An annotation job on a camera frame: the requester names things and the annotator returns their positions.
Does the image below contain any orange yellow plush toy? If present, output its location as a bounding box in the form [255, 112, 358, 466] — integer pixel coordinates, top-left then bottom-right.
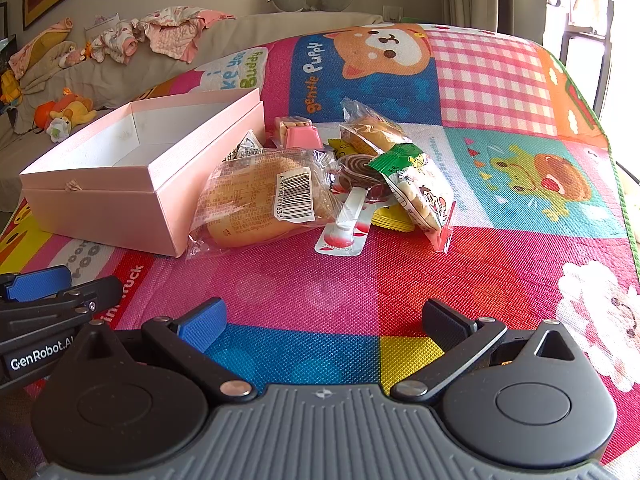
[35, 87, 98, 133]

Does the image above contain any colourful printed play mat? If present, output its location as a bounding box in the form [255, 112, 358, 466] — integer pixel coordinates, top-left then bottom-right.
[0, 22, 640, 466]

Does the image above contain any clear biscuit packet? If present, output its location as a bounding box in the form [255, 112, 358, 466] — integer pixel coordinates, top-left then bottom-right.
[340, 100, 413, 158]

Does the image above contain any small yellow packet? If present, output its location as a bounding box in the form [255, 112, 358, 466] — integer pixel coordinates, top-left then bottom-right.
[327, 137, 368, 161]

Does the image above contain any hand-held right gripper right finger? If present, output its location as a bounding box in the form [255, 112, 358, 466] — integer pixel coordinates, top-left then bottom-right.
[390, 299, 581, 406]

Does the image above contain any pink cardboard box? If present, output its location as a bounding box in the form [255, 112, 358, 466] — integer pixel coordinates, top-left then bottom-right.
[20, 87, 266, 194]

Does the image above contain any bread packet with barcode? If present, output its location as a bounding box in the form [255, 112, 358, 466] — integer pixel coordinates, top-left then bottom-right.
[186, 147, 341, 261]

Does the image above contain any pink biscuit stick cup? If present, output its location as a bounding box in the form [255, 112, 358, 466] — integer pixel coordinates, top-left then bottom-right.
[272, 116, 323, 151]

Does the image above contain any small white black packet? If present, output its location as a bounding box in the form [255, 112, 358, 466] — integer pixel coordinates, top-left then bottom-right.
[232, 130, 264, 161]

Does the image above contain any white floral baby garment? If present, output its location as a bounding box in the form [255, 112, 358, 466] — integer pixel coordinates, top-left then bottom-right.
[90, 19, 142, 66]

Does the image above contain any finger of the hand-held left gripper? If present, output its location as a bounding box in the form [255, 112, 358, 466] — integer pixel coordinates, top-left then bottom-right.
[0, 276, 123, 345]
[0, 265, 73, 306]

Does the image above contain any brown swirl lollipop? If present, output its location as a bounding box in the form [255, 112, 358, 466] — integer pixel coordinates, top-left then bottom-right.
[330, 155, 391, 206]

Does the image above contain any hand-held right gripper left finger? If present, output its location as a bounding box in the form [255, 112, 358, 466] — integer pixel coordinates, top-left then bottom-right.
[75, 297, 258, 404]

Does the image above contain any white green plush toy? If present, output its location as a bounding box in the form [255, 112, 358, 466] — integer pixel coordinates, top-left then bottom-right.
[46, 115, 71, 142]

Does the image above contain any green white snack packet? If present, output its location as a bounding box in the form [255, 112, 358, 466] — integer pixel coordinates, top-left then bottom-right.
[367, 142, 457, 253]

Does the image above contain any pink floral garment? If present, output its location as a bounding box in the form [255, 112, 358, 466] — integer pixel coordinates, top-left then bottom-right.
[139, 6, 236, 64]

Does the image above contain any pink yellow cloth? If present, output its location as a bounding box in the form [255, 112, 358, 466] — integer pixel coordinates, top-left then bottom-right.
[10, 17, 74, 81]

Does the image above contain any red white candy packet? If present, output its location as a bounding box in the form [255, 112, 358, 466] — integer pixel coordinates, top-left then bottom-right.
[315, 187, 373, 257]

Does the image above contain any beige sofa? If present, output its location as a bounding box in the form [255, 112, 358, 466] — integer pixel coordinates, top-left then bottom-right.
[0, 10, 386, 211]

